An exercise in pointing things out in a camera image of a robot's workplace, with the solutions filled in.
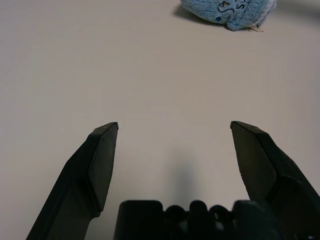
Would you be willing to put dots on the blue terry rag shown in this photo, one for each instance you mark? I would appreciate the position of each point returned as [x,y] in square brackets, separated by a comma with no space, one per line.
[225,12]

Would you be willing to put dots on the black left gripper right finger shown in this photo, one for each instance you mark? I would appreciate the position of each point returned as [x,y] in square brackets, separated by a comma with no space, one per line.
[270,165]

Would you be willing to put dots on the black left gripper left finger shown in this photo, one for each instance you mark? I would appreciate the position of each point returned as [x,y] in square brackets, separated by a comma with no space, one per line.
[82,180]

